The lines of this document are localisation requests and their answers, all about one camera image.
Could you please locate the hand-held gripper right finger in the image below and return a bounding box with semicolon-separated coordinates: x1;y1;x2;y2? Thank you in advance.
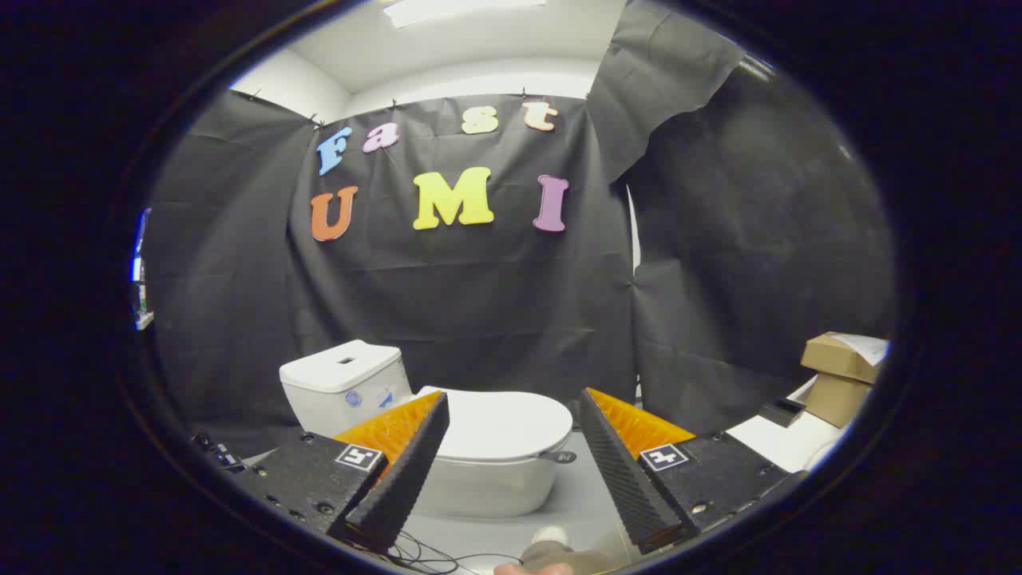
578;387;807;555

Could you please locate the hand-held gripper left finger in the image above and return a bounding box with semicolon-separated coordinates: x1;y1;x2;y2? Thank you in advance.
232;390;450;553

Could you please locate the white toilet bowl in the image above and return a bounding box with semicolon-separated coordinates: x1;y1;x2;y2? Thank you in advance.
411;451;564;518

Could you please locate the person's trouser leg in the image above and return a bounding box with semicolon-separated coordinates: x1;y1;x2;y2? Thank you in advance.
521;541;620;575

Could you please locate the white low table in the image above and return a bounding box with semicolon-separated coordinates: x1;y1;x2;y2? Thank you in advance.
727;375;852;474

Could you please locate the small black box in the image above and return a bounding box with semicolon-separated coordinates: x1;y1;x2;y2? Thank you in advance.
759;397;806;426

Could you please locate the black power strip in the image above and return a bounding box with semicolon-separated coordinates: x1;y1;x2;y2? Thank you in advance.
194;434;247;474

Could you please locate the black backdrop cloth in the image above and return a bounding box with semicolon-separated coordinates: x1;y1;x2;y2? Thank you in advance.
144;0;899;460

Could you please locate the plain cardboard box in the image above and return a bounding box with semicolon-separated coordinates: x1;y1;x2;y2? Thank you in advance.
805;373;872;430

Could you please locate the cardboard box with paper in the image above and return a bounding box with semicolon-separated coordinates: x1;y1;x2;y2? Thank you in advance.
801;331;889;385

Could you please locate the white cluttered shelf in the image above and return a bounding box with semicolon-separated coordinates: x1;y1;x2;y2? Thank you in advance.
131;208;155;331

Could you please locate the ceiling light panel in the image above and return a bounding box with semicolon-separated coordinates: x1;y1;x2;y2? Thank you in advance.
382;0;549;30

